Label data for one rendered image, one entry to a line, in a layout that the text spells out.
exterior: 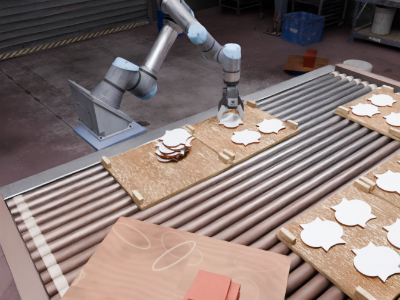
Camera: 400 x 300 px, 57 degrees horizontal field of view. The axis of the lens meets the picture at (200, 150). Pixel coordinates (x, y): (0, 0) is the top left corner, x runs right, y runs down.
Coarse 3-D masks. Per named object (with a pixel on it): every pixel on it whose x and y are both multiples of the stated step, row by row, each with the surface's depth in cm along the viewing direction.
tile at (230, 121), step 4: (224, 116) 178; (228, 116) 178; (232, 116) 177; (236, 116) 177; (220, 120) 174; (224, 120) 174; (228, 120) 174; (232, 120) 174; (236, 120) 174; (240, 120) 174; (220, 124) 172; (224, 124) 171; (228, 124) 171; (232, 124) 171; (236, 124) 171; (240, 124) 172; (228, 128) 170; (232, 128) 170
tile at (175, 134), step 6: (168, 132) 153; (174, 132) 153; (180, 132) 153; (186, 132) 153; (162, 138) 149; (168, 138) 149; (174, 138) 149; (180, 138) 149; (186, 138) 149; (168, 144) 145; (174, 144) 145; (180, 144) 147
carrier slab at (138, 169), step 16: (192, 144) 160; (112, 160) 151; (128, 160) 151; (144, 160) 151; (192, 160) 150; (208, 160) 150; (112, 176) 144; (128, 176) 142; (144, 176) 142; (160, 176) 141; (176, 176) 141; (192, 176) 141; (208, 176) 141; (128, 192) 134; (144, 192) 134; (160, 192) 134; (176, 192) 134; (144, 208) 128
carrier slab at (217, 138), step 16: (224, 112) 183; (256, 112) 182; (208, 128) 171; (224, 128) 171; (240, 128) 170; (256, 128) 170; (288, 128) 169; (208, 144) 160; (224, 144) 159; (256, 144) 159; (272, 144) 159; (240, 160) 150
